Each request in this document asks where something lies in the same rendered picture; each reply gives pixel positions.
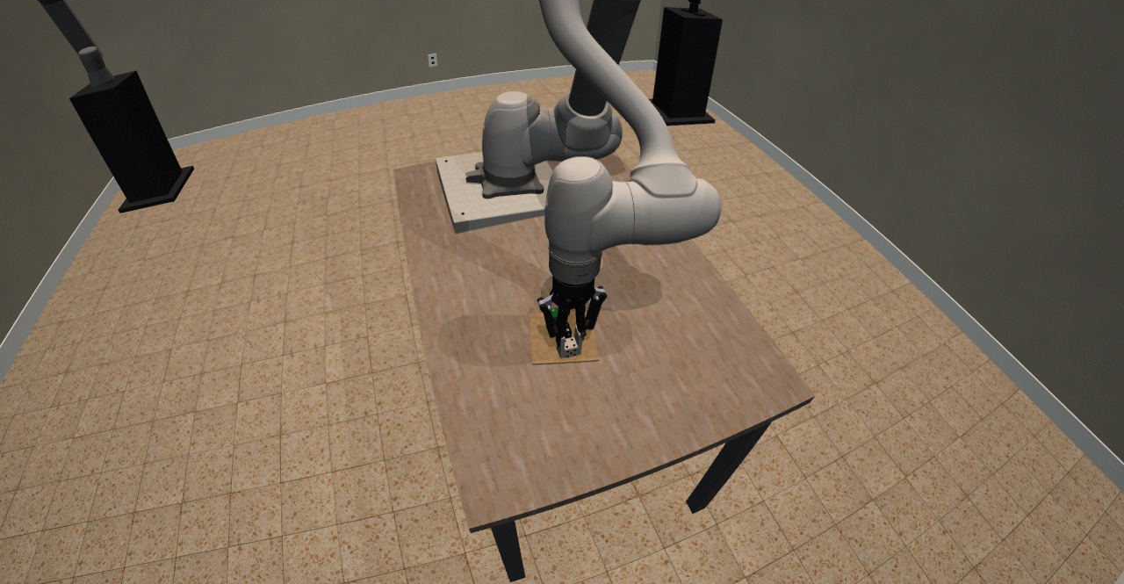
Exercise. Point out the tan mat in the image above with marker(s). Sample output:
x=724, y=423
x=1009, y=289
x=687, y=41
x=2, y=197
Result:
x=544, y=349

